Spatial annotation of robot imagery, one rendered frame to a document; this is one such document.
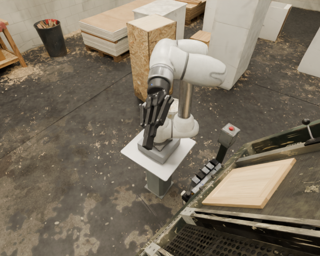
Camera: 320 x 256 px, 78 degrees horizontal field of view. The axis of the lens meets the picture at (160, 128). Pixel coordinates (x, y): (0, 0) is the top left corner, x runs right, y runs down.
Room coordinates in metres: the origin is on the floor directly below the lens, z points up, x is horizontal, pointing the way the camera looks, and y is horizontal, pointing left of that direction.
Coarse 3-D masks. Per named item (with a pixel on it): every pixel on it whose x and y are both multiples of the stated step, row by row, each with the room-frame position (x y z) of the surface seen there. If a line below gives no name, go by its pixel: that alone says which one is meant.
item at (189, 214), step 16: (192, 208) 0.46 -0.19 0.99; (192, 224) 0.38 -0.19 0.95; (208, 224) 0.33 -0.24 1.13; (224, 224) 0.29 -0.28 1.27; (240, 224) 0.25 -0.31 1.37; (256, 224) 0.23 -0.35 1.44; (272, 224) 0.23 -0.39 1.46; (288, 224) 0.21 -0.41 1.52; (304, 224) 0.19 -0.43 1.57; (272, 240) 0.18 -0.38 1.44; (288, 240) 0.17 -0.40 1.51; (304, 240) 0.15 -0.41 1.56
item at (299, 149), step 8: (296, 144) 0.71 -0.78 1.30; (264, 152) 0.79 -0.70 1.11; (272, 152) 0.74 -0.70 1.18; (280, 152) 0.70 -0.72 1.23; (288, 152) 0.68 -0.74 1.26; (296, 152) 0.66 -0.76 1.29; (304, 152) 0.64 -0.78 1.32; (240, 160) 0.84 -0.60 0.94; (248, 160) 0.80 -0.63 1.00; (256, 160) 0.77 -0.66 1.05; (264, 160) 0.74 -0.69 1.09
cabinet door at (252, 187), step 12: (240, 168) 0.75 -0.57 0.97; (252, 168) 0.68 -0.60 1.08; (264, 168) 0.63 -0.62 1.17; (276, 168) 0.58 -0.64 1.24; (288, 168) 0.55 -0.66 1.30; (228, 180) 0.67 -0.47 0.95; (240, 180) 0.61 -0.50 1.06; (252, 180) 0.56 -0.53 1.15; (264, 180) 0.52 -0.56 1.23; (276, 180) 0.48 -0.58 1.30; (216, 192) 0.59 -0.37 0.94; (228, 192) 0.54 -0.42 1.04; (240, 192) 0.50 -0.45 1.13; (252, 192) 0.46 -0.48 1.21; (264, 192) 0.43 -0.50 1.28; (204, 204) 0.52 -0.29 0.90; (216, 204) 0.47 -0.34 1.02; (228, 204) 0.44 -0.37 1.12; (240, 204) 0.40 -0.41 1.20; (252, 204) 0.37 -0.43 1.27; (264, 204) 0.36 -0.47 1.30
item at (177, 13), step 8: (160, 0) 4.85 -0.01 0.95; (168, 0) 4.85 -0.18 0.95; (144, 8) 4.32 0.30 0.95; (152, 8) 4.32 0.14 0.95; (160, 8) 4.32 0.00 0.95; (168, 8) 4.32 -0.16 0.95; (176, 8) 4.32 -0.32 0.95; (184, 8) 4.59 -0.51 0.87; (136, 16) 4.17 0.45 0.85; (144, 16) 4.05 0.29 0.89; (168, 16) 4.11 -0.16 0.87; (176, 16) 4.35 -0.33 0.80; (184, 16) 4.61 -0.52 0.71; (176, 32) 4.38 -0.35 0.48
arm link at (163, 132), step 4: (168, 120) 1.11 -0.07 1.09; (164, 124) 1.06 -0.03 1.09; (168, 124) 1.08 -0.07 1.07; (160, 128) 1.04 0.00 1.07; (164, 128) 1.05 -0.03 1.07; (168, 128) 1.06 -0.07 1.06; (156, 132) 1.04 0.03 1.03; (160, 132) 1.03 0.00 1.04; (164, 132) 1.04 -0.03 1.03; (168, 132) 1.04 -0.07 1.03; (156, 136) 1.03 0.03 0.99; (160, 136) 1.03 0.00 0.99; (164, 136) 1.03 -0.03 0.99; (168, 136) 1.03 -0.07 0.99; (156, 140) 1.04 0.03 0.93; (160, 140) 1.04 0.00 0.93; (164, 140) 1.05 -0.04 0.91
